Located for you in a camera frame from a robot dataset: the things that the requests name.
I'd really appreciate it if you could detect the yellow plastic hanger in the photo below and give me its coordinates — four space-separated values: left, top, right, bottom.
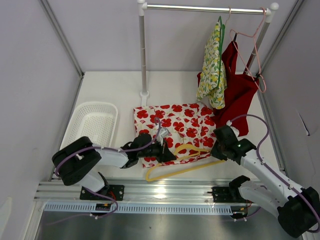
145 144 225 183

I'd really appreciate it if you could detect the white slotted cable duct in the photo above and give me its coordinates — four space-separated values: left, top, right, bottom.
44 201 233 216

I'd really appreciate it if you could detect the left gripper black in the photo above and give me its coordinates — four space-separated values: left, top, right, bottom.
137 138 176 163

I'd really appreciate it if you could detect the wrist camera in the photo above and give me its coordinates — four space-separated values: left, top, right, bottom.
226 120 240 137
156 127 170 145

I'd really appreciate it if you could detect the aluminium rail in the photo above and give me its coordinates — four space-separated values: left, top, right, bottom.
33 178 231 205

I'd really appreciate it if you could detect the right aluminium frame post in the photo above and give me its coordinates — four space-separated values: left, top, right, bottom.
261 0 306 73

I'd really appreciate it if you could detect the lemon print skirt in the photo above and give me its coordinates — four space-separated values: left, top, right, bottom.
196 26 227 110

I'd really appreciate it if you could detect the white plastic basket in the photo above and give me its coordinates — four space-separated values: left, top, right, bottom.
60 101 118 149

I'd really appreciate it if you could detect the left aluminium frame post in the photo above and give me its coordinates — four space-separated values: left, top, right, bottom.
38 0 84 78

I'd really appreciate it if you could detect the red flower print cloth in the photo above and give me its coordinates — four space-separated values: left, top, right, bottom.
133 102 216 166

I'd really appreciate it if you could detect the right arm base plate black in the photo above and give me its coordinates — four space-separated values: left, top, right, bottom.
207 186 255 203

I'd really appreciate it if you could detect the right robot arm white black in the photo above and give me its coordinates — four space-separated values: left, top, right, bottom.
210 125 320 238

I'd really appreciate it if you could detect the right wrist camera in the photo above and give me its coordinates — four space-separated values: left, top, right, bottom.
226 120 240 137

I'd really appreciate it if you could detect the red garment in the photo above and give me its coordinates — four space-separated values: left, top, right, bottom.
200 41 259 137

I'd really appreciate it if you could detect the green plastic hanger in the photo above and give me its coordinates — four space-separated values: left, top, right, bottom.
213 15 229 87

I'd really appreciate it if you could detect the clothes rack metal white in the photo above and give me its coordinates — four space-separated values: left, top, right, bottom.
137 0 279 106

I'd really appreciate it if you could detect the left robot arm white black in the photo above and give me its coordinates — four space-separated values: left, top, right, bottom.
51 133 177 200

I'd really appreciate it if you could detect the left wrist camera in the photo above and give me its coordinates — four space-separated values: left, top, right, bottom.
156 127 170 145

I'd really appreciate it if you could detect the aluminium frame post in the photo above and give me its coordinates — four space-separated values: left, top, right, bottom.
261 0 306 73
38 0 84 78

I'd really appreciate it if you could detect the pink wire hanger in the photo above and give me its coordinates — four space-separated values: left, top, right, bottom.
229 7 271 94

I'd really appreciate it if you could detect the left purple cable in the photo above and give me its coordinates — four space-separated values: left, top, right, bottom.
54 116 162 221

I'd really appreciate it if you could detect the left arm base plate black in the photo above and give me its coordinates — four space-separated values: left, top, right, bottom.
79 184 125 201

